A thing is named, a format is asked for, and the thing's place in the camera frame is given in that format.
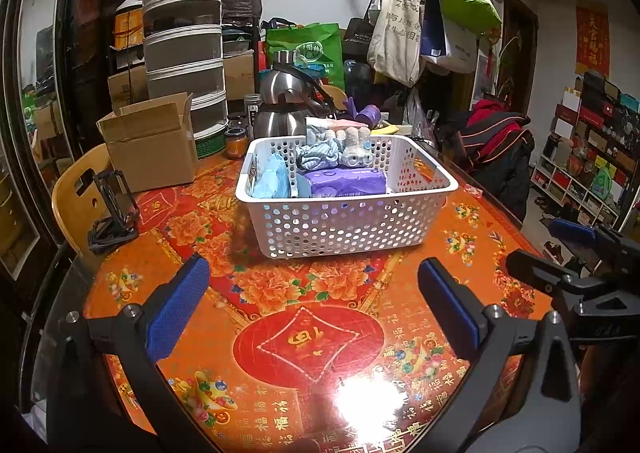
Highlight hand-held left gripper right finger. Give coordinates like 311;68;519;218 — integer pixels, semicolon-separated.
416;257;583;453

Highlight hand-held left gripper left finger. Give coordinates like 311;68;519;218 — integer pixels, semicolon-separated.
47;253;223;453

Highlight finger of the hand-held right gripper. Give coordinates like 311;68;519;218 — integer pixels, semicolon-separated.
547;218;640;264
505;249;640;350

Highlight white perforated plastic basket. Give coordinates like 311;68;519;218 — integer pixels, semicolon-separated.
235;134;460;260

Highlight purple tissue pack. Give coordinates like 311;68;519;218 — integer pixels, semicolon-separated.
302;168;388;198

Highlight light blue wipes pack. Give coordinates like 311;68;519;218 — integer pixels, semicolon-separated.
250;153;293;200

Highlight white socks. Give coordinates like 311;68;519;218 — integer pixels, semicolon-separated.
337;129;373;167

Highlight blue striped cloth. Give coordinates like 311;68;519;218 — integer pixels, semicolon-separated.
295;140;346;171

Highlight white shelf with boxes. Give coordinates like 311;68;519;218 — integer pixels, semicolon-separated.
530;70;640;234

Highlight black folding phone stand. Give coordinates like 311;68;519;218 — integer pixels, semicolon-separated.
89;169;140;254

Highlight red and black jacket pile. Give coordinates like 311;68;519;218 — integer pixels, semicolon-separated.
452;99;535;214

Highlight red floral tablecloth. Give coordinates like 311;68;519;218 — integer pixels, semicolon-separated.
82;148;553;453

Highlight wooden chair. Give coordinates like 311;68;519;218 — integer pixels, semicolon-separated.
51;143;136;254

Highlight open cardboard box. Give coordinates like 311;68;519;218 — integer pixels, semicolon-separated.
96;93;198;194

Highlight green plastic crate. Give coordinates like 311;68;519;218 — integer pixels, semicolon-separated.
195;130;227;160

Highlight glass jar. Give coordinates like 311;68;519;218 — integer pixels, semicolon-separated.
224;127;248;158

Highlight dark wooden door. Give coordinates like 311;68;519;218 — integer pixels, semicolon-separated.
500;0;541;104

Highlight clear plastic bag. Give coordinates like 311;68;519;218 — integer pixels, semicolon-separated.
405;88;436;138

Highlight purple bag roll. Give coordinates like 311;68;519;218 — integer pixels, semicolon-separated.
345;98;383;126

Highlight dark glass bottle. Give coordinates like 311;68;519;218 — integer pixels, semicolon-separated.
243;94;263;126

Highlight pink packet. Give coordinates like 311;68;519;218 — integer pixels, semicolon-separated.
306;117;363;131

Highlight white and blue bag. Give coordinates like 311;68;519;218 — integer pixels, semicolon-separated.
420;0;478;74

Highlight brown cardboard box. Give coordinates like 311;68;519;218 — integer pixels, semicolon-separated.
107;67;150;114
223;50;256;101

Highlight stainless steel kettle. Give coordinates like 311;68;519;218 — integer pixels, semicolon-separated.
254;51;331;141

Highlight grey stacked storage drawers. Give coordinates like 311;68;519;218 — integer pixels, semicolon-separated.
142;0;228;141

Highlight beige canvas tote bag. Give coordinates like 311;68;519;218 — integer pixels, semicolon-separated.
366;0;426;88

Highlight orange labelled box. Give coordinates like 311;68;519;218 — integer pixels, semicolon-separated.
114;10;146;51

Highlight green shopping bag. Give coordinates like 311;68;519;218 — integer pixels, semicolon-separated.
265;23;346;91

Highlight red wall scroll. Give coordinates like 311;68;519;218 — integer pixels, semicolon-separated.
575;0;611;76

